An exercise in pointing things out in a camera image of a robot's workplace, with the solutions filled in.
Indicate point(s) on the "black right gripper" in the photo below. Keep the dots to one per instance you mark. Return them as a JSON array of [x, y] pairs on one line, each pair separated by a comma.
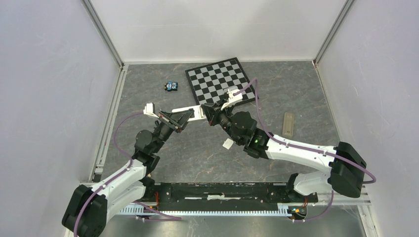
[[213, 111]]

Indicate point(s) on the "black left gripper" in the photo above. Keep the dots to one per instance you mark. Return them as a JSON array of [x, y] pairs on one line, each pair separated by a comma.
[[178, 120]]

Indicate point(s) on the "white remote control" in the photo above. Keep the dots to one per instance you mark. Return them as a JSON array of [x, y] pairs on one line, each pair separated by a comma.
[[196, 112]]

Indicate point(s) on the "white battery cover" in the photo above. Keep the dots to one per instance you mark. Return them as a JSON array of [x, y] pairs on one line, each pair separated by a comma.
[[228, 143]]

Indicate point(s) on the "beige remote control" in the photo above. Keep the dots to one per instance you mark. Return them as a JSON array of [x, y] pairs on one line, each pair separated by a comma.
[[288, 124]]

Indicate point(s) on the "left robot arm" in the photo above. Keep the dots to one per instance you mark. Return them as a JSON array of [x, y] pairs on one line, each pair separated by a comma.
[[91, 208]]

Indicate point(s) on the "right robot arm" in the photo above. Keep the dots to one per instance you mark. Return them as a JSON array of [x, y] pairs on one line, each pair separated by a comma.
[[337, 168]]

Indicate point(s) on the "black white checkerboard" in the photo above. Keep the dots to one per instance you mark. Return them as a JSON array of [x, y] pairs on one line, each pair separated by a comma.
[[210, 82]]

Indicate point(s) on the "small blue owl toy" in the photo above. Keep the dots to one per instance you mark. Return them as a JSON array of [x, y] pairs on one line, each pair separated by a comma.
[[171, 86]]

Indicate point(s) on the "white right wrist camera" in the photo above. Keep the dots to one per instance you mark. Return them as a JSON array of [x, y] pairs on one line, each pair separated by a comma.
[[231, 98]]

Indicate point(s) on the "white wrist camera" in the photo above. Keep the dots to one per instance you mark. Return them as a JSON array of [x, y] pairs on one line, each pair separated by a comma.
[[150, 110], [231, 98]]

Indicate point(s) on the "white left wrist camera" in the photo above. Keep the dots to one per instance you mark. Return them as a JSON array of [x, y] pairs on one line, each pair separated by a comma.
[[150, 110]]

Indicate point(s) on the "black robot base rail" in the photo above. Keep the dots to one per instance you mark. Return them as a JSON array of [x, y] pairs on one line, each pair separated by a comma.
[[259, 196]]

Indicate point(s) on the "white cable duct strip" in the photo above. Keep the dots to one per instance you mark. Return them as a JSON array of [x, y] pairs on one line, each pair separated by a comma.
[[279, 210]]

